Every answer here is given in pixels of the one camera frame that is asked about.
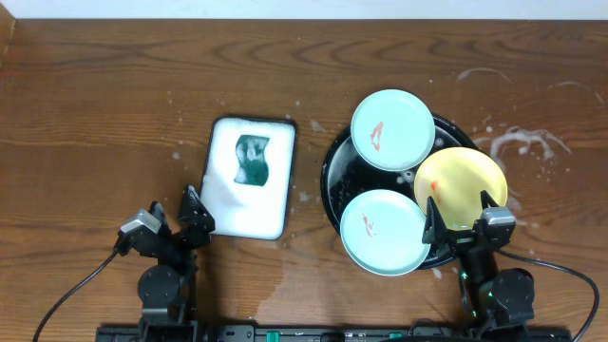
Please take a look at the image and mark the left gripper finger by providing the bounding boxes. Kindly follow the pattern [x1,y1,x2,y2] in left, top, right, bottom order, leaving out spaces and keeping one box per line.
[177,184,212,224]
[148,201,166,228]

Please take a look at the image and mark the yellow plate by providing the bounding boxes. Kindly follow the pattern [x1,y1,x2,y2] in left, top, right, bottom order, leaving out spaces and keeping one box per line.
[413,147,508,231]

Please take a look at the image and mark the mint green plate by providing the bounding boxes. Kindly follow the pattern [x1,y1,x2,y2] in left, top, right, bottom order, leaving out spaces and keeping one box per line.
[351,89,435,172]
[339,189,430,276]

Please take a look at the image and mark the green yellow sponge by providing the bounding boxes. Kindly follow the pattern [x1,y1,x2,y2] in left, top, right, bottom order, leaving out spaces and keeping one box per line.
[234,135,270,186]

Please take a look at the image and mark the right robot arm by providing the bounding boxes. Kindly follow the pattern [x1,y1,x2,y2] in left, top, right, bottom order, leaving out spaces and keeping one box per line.
[422,191,535,329]

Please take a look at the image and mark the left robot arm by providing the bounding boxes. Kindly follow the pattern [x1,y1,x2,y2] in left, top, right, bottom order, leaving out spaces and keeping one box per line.
[135,185,215,325]

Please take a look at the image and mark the black rectangular foam tray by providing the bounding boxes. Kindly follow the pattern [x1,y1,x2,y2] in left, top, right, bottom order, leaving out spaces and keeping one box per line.
[200,116,296,240]

